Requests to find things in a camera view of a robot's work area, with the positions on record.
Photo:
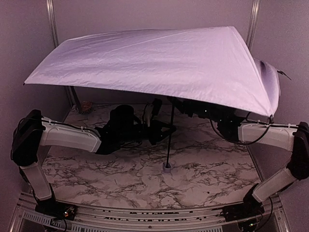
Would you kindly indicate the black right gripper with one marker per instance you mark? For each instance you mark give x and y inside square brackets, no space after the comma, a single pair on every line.
[183,106]

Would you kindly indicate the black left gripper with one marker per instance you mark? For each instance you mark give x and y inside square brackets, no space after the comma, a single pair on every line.
[155,131]

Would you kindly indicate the lavender folding umbrella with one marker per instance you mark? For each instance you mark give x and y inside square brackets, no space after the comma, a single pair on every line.
[212,65]

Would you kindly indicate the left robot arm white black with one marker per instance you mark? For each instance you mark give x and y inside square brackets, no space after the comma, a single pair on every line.
[122,129]

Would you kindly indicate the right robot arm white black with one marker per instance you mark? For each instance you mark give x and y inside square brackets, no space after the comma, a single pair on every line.
[242,131]

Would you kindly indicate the red patterned small bowl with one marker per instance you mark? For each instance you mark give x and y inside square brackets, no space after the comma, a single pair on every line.
[86,107]

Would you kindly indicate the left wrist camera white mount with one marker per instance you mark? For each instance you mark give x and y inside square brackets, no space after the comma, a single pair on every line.
[150,111]

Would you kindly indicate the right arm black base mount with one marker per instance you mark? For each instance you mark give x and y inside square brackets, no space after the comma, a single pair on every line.
[241,211]

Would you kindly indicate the left aluminium frame post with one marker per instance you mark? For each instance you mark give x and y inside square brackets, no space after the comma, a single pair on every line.
[70,90]

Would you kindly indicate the aluminium frame post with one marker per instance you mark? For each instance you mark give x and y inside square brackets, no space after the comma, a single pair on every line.
[252,23]
[70,90]

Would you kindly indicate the right aluminium frame post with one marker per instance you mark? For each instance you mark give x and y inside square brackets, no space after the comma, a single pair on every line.
[252,23]

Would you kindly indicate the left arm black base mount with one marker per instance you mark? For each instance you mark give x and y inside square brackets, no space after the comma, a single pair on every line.
[58,210]

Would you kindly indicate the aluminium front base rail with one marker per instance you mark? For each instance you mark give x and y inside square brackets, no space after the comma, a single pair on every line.
[223,218]

